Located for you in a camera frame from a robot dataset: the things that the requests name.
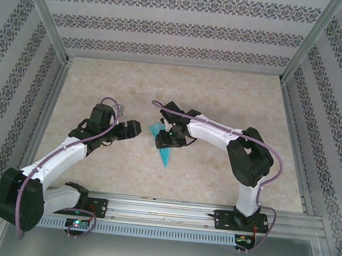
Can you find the teal paper sheet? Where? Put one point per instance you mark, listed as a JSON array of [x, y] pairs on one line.
[[165, 156]]

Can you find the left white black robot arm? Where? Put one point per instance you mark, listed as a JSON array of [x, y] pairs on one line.
[[16, 200]]

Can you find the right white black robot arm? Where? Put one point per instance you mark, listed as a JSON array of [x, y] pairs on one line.
[[250, 160]]

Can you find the grey metal sheet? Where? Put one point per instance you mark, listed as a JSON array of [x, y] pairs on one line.
[[157, 255]]

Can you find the small circuit board with LEDs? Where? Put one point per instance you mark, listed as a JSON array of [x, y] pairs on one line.
[[243, 240], [76, 224]]

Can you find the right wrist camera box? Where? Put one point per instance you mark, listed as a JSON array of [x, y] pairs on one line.
[[166, 124]]

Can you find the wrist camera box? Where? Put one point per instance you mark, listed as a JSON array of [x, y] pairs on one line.
[[120, 110], [166, 124]]

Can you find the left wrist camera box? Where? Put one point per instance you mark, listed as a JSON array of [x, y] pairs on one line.
[[120, 110]]

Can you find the aluminium side rail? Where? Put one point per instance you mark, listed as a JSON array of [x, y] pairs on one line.
[[49, 106], [291, 116]]

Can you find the thin aluminium cross rail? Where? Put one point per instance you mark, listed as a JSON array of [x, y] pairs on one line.
[[177, 65]]

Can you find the long aluminium mounting rail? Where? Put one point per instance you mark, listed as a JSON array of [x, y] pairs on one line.
[[162, 212]]

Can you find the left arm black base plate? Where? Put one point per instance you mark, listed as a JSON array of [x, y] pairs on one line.
[[101, 207]]

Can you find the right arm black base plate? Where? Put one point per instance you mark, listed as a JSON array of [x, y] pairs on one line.
[[224, 220]]

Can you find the aluminium frame post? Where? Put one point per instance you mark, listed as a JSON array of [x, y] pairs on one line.
[[47, 14], [310, 41]]

